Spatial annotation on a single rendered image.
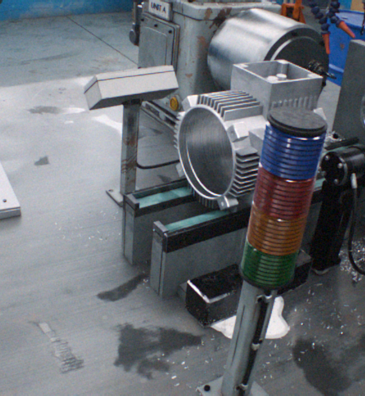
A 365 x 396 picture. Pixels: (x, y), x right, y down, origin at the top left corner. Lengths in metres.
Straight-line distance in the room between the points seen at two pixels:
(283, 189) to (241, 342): 0.23
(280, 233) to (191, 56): 0.88
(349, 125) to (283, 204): 0.81
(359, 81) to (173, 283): 0.66
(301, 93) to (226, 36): 0.43
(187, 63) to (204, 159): 0.46
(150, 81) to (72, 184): 0.31
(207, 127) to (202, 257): 0.23
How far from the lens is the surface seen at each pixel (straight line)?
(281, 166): 0.51
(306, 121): 0.52
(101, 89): 1.00
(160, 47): 1.46
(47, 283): 0.93
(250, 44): 1.23
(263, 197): 0.54
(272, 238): 0.55
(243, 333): 0.66
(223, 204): 0.87
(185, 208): 0.97
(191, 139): 0.96
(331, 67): 3.21
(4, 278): 0.95
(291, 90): 0.89
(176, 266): 0.88
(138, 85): 1.03
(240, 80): 0.91
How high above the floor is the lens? 1.40
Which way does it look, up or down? 31 degrees down
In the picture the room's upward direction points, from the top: 6 degrees clockwise
